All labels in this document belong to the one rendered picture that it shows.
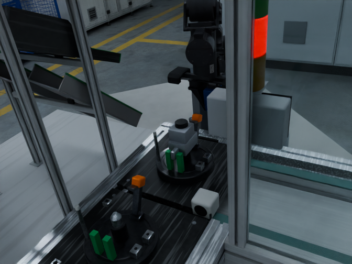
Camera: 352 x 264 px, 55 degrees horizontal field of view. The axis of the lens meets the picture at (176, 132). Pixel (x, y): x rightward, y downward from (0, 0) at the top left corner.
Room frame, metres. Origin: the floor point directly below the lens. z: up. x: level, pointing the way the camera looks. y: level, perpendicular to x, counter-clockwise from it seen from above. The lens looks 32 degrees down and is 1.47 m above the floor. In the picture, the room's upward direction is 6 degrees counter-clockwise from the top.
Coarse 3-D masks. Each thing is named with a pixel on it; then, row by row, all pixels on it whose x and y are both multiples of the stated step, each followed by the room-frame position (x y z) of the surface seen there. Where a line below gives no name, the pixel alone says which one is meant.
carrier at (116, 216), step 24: (120, 192) 0.58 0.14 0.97; (96, 216) 0.51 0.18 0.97; (120, 216) 0.43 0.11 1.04; (144, 216) 0.48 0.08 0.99; (168, 216) 0.49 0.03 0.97; (192, 216) 0.48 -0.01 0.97; (72, 240) 0.45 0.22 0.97; (96, 240) 0.40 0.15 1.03; (120, 240) 0.42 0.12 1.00; (144, 240) 0.41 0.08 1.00; (168, 240) 0.43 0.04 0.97; (192, 240) 0.42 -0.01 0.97
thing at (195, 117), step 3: (195, 114) 0.71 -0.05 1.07; (198, 114) 0.71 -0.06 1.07; (192, 117) 0.71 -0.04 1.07; (195, 117) 0.71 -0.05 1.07; (198, 117) 0.70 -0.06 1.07; (201, 117) 0.71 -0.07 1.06; (192, 120) 0.70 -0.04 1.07; (195, 120) 0.70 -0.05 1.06; (198, 120) 0.70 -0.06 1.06; (201, 120) 0.71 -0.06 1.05; (195, 123) 0.69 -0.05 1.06; (198, 123) 0.70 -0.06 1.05; (195, 126) 0.70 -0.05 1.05; (198, 126) 0.70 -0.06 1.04; (195, 129) 0.70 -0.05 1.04; (198, 129) 0.70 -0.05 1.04; (198, 132) 0.70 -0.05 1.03; (198, 135) 0.70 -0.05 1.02
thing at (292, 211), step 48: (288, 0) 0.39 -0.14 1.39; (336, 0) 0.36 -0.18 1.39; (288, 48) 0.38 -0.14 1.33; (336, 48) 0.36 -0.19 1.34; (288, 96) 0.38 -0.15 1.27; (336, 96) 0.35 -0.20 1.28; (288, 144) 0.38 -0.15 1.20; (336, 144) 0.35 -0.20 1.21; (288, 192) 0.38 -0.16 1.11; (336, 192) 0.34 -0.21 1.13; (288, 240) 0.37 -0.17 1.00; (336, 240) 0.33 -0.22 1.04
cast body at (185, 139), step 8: (176, 120) 0.65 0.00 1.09; (184, 120) 0.65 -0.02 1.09; (176, 128) 0.64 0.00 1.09; (184, 128) 0.63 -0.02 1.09; (192, 128) 0.64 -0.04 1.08; (176, 136) 0.63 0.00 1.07; (184, 136) 0.62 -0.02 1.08; (192, 136) 0.64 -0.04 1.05; (168, 144) 0.63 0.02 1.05; (176, 144) 0.62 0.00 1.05; (184, 144) 0.62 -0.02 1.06; (192, 144) 0.64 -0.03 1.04; (176, 152) 0.61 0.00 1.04; (184, 152) 0.61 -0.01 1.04
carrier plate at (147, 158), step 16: (160, 144) 0.75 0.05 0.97; (208, 144) 0.73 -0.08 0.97; (224, 144) 0.72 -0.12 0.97; (144, 160) 0.69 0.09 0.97; (224, 160) 0.65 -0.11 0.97; (128, 176) 0.63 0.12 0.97; (144, 176) 0.63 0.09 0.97; (224, 176) 0.59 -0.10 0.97; (144, 192) 0.57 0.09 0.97; (160, 192) 0.56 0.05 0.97; (176, 192) 0.56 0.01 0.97; (192, 192) 0.55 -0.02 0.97; (224, 192) 0.54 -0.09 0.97; (176, 208) 0.53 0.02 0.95
